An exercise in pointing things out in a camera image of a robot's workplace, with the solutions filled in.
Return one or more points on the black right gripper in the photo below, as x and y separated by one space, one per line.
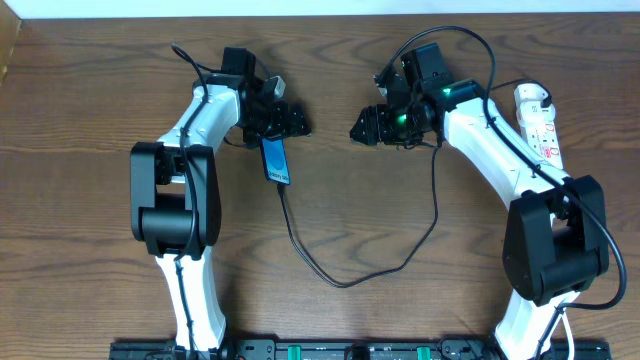
376 123

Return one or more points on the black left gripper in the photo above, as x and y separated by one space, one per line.
288 120

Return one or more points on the blue Samsung Galaxy smartphone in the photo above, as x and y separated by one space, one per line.
275 161

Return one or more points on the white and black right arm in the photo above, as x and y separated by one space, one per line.
555 242

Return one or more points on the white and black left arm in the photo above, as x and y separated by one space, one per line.
174 191

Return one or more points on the white power strip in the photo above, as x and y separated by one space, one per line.
536 113

